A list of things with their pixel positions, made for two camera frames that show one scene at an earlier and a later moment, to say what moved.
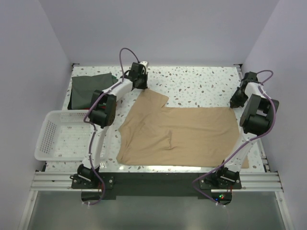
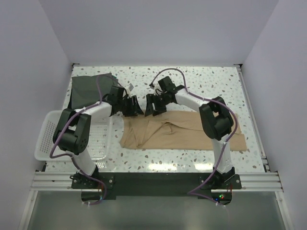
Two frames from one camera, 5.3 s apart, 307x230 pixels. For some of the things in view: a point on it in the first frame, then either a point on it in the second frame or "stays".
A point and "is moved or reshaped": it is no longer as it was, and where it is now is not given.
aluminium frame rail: x=262 y=182 stays
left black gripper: x=144 y=86 -> x=135 y=109
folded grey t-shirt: x=83 y=88 stays
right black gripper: x=234 y=103 -> x=150 y=99
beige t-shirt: x=153 y=134 is moved or reshaped
